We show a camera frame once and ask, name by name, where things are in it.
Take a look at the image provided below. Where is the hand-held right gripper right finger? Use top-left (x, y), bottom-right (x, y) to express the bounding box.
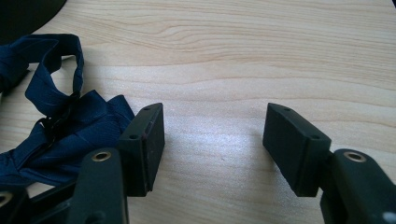
top-left (262, 102), bottom-right (396, 224)

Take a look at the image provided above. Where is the navy blue bow tie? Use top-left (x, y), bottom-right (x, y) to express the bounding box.
top-left (0, 33), bottom-right (136, 189)

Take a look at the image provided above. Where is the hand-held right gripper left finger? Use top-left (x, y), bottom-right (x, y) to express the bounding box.
top-left (66, 102), bottom-right (166, 224)

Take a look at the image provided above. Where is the black round object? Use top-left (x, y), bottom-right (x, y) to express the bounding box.
top-left (0, 0), bottom-right (68, 45)

